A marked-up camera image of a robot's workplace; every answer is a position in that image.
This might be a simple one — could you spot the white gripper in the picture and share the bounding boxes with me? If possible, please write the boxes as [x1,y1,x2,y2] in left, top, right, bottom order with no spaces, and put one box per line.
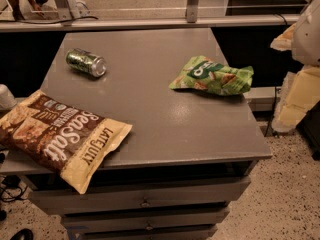
[270,0,320,133]

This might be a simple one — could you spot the green soda can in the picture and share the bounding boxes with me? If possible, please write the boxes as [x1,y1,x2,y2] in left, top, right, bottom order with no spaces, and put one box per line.
[66,48,107,78]

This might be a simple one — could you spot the green chip bag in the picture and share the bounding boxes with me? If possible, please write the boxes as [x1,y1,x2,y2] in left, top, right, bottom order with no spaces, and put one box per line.
[169,56,254,96]

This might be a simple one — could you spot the grey drawer cabinet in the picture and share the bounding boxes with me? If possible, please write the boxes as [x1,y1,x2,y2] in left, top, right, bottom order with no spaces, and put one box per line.
[1,28,271,240]

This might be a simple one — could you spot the brown sea salt chip bag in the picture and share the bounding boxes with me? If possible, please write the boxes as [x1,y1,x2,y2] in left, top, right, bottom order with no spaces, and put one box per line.
[0,90,132,194]

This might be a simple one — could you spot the white cup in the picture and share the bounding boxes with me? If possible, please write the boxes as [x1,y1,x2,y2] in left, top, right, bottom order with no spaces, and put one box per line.
[0,84,17,109]

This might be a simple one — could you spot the grey metal shelf frame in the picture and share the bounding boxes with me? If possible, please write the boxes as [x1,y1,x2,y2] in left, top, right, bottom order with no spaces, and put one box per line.
[0,0,312,32]

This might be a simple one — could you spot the black cables on floor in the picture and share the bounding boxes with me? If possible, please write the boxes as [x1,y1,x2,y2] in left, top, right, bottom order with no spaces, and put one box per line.
[0,175,29,203]

